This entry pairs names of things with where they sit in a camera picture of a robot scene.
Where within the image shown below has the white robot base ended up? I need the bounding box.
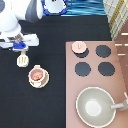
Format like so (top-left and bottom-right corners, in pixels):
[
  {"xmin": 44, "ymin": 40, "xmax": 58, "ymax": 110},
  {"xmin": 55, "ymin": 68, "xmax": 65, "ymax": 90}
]
[{"xmin": 42, "ymin": 0, "xmax": 67, "ymax": 15}]

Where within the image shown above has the dark round burner back left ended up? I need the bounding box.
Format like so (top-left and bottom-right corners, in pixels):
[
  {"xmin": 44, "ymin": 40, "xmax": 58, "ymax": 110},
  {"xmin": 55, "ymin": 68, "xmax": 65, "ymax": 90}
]
[{"xmin": 74, "ymin": 48, "xmax": 89, "ymax": 58}]

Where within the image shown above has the dark round burner back right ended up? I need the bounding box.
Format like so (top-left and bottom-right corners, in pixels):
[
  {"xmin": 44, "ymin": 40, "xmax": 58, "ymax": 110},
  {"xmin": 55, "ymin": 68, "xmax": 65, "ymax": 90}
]
[{"xmin": 96, "ymin": 45, "xmax": 111, "ymax": 58}]

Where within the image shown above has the large grey bowl pan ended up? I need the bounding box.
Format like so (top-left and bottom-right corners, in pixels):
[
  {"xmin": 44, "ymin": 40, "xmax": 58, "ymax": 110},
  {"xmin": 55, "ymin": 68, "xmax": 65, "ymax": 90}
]
[{"xmin": 76, "ymin": 87, "xmax": 128, "ymax": 128}]

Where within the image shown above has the cream round plate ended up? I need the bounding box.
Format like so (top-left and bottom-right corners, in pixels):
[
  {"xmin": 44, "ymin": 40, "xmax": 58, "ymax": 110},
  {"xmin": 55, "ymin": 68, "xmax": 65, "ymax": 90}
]
[{"xmin": 29, "ymin": 70, "xmax": 49, "ymax": 88}]

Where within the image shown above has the cream slotted spatula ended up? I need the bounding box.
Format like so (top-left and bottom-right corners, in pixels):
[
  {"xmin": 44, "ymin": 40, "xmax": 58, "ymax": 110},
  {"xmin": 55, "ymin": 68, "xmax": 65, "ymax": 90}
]
[{"xmin": 17, "ymin": 51, "xmax": 29, "ymax": 67}]

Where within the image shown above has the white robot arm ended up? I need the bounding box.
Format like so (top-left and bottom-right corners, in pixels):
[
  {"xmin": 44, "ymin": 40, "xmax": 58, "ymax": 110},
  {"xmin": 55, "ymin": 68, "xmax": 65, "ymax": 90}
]
[{"xmin": 0, "ymin": 0, "xmax": 43, "ymax": 51}]

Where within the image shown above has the dark round burner front right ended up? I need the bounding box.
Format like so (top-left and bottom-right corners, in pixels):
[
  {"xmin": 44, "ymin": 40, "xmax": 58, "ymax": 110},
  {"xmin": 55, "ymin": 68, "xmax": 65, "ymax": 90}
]
[{"xmin": 98, "ymin": 62, "xmax": 115, "ymax": 76}]

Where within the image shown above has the pink pot lid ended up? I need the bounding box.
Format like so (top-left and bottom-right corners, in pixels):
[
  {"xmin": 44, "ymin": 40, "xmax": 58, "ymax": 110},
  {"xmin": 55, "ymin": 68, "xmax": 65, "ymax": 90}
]
[{"xmin": 72, "ymin": 41, "xmax": 87, "ymax": 53}]

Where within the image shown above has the pink pot with food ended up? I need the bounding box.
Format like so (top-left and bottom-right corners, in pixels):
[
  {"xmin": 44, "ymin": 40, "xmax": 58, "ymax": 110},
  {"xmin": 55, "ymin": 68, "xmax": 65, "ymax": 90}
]
[{"xmin": 28, "ymin": 65, "xmax": 45, "ymax": 85}]

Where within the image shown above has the black table mat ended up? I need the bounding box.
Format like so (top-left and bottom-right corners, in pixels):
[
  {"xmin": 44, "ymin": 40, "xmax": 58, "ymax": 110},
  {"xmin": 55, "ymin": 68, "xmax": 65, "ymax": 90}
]
[{"xmin": 0, "ymin": 15, "xmax": 110, "ymax": 128}]

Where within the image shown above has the pink toy stove top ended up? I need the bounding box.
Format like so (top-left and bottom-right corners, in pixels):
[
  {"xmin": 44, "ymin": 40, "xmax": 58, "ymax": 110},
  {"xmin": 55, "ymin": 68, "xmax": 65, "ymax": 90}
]
[{"xmin": 66, "ymin": 41, "xmax": 128, "ymax": 128}]

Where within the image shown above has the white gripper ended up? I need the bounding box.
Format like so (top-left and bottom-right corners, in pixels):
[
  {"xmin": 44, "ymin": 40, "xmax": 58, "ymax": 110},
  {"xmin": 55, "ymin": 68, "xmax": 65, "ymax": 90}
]
[{"xmin": 0, "ymin": 33, "xmax": 39, "ymax": 51}]

